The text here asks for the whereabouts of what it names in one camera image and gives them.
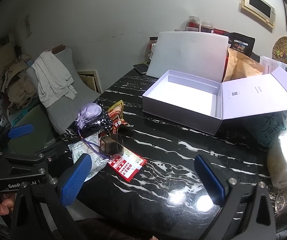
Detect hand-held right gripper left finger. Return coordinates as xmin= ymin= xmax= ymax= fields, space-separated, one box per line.
xmin=10 ymin=153 xmax=95 ymax=240

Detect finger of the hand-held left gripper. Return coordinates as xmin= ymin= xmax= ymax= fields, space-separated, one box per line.
xmin=0 ymin=124 xmax=34 ymax=151
xmin=0 ymin=141 xmax=68 ymax=173

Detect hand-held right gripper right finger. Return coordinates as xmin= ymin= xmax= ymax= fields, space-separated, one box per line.
xmin=194 ymin=154 xmax=278 ymax=240

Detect white leaf print pastry packet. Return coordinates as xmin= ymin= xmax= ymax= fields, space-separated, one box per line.
xmin=69 ymin=134 xmax=109 ymax=180

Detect small dark transparent box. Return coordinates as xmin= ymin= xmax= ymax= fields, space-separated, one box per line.
xmin=99 ymin=134 xmax=124 ymax=155

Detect lavender drawstring pouch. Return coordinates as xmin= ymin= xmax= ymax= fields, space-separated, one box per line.
xmin=74 ymin=102 xmax=110 ymax=161

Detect red white sachet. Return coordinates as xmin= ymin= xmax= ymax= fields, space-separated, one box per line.
xmin=107 ymin=146 xmax=147 ymax=182

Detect brown snack packet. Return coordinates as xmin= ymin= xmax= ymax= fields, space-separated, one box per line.
xmin=107 ymin=100 xmax=134 ymax=135

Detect white gift box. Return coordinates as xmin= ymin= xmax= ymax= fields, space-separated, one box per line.
xmin=142 ymin=66 xmax=287 ymax=136

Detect light blue box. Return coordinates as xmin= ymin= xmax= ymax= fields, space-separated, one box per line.
xmin=9 ymin=110 xmax=34 ymax=128

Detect green cushion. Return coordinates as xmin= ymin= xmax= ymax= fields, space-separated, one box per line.
xmin=7 ymin=104 xmax=56 ymax=155

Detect pile of beige clothes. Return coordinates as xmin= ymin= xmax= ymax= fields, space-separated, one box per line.
xmin=0 ymin=36 xmax=38 ymax=110

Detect white cloth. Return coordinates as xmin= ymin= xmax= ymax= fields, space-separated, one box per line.
xmin=31 ymin=51 xmax=78 ymax=104

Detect teal printed bag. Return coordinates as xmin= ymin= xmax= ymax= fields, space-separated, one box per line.
xmin=243 ymin=110 xmax=287 ymax=148

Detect clear glass cup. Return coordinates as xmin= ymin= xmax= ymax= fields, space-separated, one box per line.
xmin=275 ymin=192 xmax=287 ymax=214

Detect clear plastic bag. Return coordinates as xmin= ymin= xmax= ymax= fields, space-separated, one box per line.
xmin=267 ymin=109 xmax=287 ymax=188

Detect cardboard box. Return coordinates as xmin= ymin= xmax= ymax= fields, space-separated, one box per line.
xmin=44 ymin=44 xmax=66 ymax=54

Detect brown paper bag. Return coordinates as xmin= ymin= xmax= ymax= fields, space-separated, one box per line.
xmin=222 ymin=47 xmax=265 ymax=82

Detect smartphone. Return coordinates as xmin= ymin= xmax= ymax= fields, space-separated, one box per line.
xmin=133 ymin=64 xmax=149 ymax=75

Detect printed paper sheets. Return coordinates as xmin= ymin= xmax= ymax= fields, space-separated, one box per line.
xmin=260 ymin=56 xmax=287 ymax=85

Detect white foam board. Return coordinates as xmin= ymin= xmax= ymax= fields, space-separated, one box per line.
xmin=146 ymin=31 xmax=229 ymax=83

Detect white plastic container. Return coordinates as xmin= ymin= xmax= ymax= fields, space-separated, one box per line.
xmin=148 ymin=36 xmax=159 ymax=65

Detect black foil bag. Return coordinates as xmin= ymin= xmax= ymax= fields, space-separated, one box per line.
xmin=227 ymin=32 xmax=256 ymax=58

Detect red package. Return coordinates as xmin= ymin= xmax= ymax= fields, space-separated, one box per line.
xmin=212 ymin=27 xmax=230 ymax=36

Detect round woven plate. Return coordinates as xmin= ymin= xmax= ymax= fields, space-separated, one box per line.
xmin=272 ymin=36 xmax=287 ymax=69

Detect jar with dark contents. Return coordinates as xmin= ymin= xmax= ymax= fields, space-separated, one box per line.
xmin=200 ymin=21 xmax=214 ymax=33

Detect jar with red contents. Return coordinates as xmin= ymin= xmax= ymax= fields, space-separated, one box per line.
xmin=186 ymin=15 xmax=200 ymax=32

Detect wooden frame against wall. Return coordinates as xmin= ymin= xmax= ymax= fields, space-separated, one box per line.
xmin=77 ymin=70 xmax=103 ymax=94

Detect cream framed wall panel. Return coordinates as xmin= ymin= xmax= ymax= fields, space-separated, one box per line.
xmin=241 ymin=0 xmax=276 ymax=29

